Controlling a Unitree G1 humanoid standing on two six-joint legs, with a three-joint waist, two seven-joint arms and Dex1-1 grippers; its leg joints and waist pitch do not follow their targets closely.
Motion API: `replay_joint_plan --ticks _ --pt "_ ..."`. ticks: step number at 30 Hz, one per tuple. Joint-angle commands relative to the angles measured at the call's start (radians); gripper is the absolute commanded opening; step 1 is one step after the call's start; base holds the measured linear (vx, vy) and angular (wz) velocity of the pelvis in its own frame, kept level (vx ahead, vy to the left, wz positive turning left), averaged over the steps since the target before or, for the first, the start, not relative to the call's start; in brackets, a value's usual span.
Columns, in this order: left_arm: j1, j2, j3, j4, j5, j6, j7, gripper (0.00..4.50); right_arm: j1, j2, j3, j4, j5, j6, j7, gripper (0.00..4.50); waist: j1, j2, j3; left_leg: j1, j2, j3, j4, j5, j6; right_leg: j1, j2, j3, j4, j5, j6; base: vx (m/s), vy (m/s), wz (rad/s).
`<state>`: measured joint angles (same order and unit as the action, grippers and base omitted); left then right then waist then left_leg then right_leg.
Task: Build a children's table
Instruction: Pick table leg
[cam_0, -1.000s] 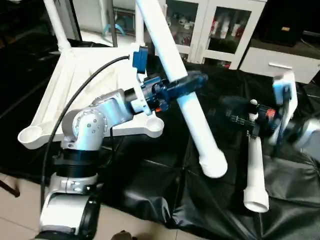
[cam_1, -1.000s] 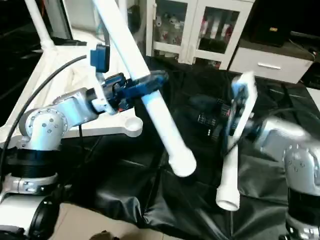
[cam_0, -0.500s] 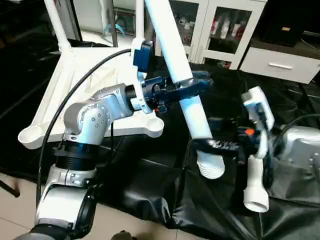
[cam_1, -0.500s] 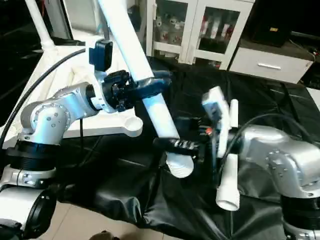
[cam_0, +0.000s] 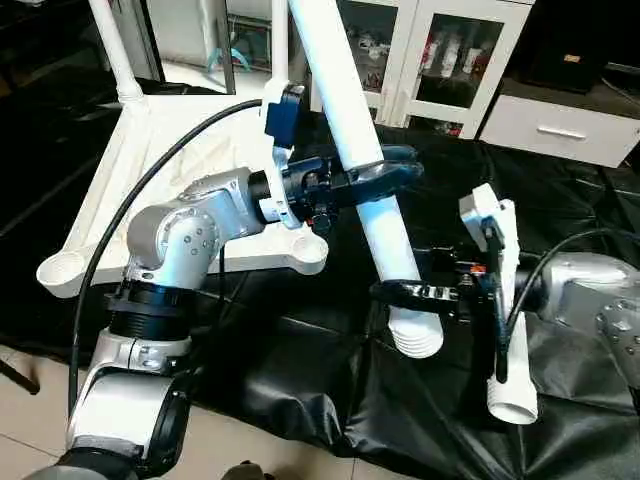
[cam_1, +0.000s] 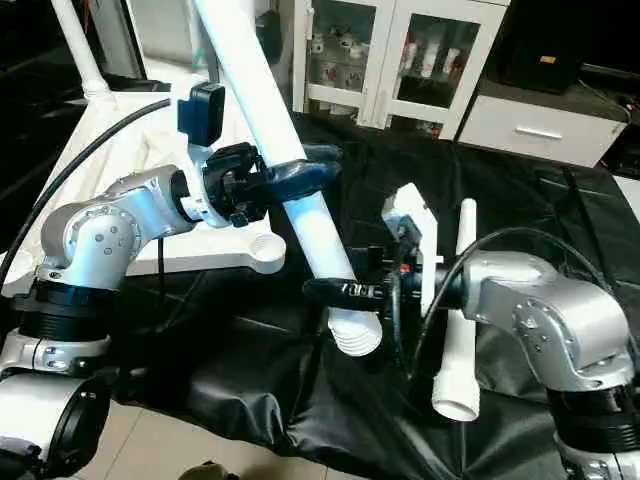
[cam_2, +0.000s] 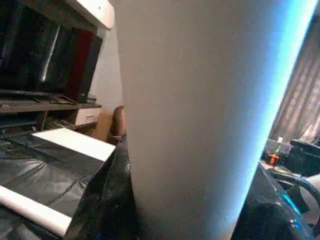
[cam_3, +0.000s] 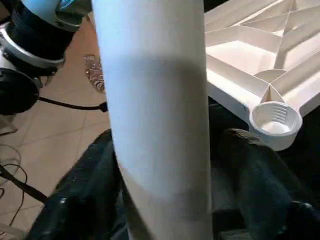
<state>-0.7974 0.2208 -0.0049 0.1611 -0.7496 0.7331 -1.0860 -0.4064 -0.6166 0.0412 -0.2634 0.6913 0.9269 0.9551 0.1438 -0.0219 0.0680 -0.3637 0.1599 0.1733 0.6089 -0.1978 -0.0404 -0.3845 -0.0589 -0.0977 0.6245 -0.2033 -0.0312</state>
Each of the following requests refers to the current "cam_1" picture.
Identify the white plastic table leg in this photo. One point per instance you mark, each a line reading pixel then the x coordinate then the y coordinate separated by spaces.
pixel 290 190
pixel 80 50
pixel 460 340

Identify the white plastic table top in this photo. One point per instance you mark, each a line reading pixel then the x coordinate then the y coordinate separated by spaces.
pixel 50 220

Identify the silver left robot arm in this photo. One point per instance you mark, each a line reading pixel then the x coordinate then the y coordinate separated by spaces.
pixel 90 250

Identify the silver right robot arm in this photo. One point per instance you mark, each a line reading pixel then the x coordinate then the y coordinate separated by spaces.
pixel 550 320

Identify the black plastic mat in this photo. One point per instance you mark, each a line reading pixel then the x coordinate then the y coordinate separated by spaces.
pixel 250 380

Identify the white glass-door cabinet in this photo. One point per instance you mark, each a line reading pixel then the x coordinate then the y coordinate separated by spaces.
pixel 400 60

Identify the grey metal pole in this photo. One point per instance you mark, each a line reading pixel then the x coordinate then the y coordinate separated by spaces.
pixel 204 40

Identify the white drawer unit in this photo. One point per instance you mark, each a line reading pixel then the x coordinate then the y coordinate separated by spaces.
pixel 545 130

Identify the black low cabinet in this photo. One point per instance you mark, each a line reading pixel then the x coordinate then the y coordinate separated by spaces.
pixel 570 45

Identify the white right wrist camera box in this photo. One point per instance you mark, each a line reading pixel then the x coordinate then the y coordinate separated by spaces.
pixel 415 230

